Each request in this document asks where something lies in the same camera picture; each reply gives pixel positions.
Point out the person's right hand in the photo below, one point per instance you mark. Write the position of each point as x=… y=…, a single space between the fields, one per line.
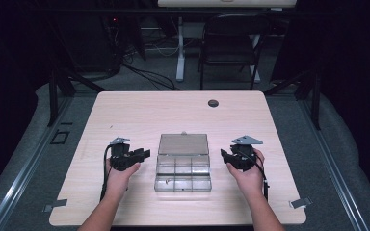
x=250 y=179

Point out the black folding chair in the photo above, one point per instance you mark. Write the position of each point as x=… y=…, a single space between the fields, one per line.
x=228 y=41

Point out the white desk leg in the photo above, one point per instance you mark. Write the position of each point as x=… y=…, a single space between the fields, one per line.
x=180 y=61
x=256 y=72

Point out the black metal stand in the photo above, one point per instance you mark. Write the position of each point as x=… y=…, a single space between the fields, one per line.
x=316 y=102
x=53 y=96

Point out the person's left hand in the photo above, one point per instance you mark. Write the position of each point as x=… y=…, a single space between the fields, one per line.
x=119 y=179

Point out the grey tape strip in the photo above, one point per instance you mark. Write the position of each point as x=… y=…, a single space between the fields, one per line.
x=300 y=202
x=56 y=203

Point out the white background desk top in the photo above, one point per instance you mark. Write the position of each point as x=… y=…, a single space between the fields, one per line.
x=228 y=3

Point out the black round table grommet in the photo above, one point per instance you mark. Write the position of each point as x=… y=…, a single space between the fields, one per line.
x=213 y=103

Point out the clear plastic compartment box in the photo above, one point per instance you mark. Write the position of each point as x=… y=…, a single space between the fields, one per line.
x=183 y=166

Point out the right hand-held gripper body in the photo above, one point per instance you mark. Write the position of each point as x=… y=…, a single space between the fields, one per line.
x=244 y=157

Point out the aluminium floor rail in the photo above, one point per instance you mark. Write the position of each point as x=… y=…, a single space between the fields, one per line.
x=19 y=179
x=334 y=173

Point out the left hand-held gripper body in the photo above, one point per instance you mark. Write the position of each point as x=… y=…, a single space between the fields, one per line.
x=123 y=157

